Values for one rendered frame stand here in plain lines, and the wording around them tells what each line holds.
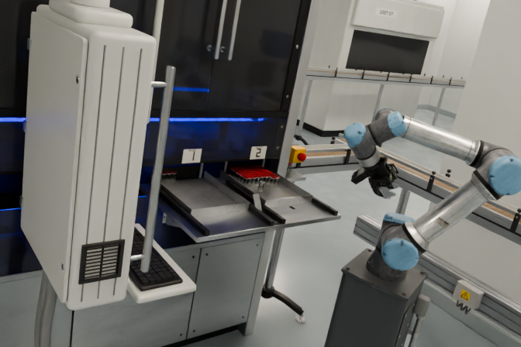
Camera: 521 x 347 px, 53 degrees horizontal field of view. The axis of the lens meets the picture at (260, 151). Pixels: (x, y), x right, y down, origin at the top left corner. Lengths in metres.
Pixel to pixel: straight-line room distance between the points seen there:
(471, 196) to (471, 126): 1.62
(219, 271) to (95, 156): 1.31
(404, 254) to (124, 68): 1.08
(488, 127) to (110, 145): 2.45
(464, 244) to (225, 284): 1.58
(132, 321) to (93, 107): 1.31
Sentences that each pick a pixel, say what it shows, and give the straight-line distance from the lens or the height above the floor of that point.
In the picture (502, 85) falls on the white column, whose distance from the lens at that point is 3.31.
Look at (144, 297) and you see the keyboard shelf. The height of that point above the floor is 0.80.
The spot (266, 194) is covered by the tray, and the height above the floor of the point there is 0.88.
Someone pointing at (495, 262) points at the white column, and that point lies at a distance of 3.41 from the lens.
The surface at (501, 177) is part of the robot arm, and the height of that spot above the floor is 1.29.
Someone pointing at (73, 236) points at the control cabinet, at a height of 1.02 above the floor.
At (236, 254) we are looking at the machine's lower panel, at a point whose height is 0.51.
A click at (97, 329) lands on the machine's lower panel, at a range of 2.37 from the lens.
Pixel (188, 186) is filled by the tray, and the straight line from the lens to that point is 2.21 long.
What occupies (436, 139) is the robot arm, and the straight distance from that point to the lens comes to 1.88.
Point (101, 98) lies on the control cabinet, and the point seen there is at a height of 1.39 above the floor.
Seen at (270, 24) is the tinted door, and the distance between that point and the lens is 2.22.
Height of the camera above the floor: 1.70
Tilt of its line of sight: 17 degrees down
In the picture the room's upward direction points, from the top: 11 degrees clockwise
